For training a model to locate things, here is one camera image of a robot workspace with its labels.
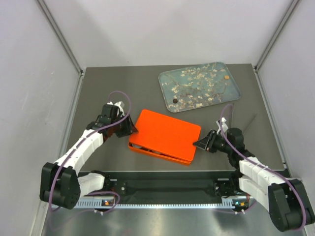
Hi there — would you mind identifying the floral blue tray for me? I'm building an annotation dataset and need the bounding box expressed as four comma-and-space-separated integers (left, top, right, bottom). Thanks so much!
158, 62, 241, 113

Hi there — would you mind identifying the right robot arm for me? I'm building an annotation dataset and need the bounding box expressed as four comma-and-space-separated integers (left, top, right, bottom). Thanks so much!
193, 128, 315, 232

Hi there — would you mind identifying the orange chocolate box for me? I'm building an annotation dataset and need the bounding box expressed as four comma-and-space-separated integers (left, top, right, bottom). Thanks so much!
128, 143, 192, 166

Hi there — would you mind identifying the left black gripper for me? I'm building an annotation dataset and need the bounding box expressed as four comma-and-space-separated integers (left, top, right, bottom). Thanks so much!
111, 113, 138, 138

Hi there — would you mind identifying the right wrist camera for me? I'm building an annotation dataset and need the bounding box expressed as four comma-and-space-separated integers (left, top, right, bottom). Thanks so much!
216, 117, 228, 134

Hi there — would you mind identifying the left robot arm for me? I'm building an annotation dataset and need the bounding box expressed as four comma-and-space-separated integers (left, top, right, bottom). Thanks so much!
39, 114, 138, 209

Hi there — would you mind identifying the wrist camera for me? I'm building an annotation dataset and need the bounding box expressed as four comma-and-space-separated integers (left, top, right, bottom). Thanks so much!
216, 117, 228, 134
101, 101, 125, 118

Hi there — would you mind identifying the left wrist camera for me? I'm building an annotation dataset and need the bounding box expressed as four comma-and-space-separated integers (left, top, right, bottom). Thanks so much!
101, 101, 125, 118

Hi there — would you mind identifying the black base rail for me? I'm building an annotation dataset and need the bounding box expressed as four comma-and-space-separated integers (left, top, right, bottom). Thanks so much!
82, 171, 249, 205

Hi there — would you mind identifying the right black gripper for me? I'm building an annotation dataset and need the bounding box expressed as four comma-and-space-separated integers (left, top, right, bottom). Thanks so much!
193, 129, 233, 154

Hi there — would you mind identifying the orange box lid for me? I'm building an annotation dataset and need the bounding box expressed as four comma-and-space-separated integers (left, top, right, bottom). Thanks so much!
129, 109, 201, 161

